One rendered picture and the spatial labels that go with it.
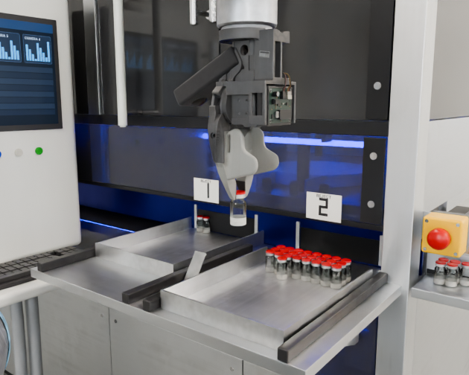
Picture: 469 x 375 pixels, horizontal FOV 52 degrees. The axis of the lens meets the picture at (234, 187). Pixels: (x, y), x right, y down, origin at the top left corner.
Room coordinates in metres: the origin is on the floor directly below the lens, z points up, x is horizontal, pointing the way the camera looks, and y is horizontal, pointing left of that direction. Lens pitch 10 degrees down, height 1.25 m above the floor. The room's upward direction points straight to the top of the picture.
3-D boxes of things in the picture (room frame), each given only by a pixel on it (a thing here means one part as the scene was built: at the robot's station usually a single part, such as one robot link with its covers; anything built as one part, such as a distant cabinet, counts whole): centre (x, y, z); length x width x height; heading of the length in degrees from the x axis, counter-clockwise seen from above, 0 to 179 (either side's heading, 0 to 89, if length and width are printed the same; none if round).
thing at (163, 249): (1.18, 0.13, 0.90); 0.34 x 0.26 x 0.04; 143
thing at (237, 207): (0.64, 0.00, 1.11); 0.02 x 0.02 x 0.04
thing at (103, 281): (1.02, 0.04, 0.87); 0.70 x 0.48 x 0.02; 53
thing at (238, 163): (0.61, -0.01, 1.17); 0.06 x 0.03 x 0.09; 53
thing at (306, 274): (0.97, -0.14, 0.91); 0.18 x 0.02 x 0.05; 52
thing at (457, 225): (0.92, -0.41, 1.00); 0.08 x 0.07 x 0.07; 143
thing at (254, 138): (0.64, -0.03, 1.17); 0.06 x 0.03 x 0.09; 53
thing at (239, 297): (0.88, -0.07, 0.90); 0.34 x 0.26 x 0.04; 142
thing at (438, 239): (0.88, -0.39, 1.00); 0.04 x 0.04 x 0.04; 53
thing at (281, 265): (0.97, -0.10, 0.91); 0.02 x 0.02 x 0.05
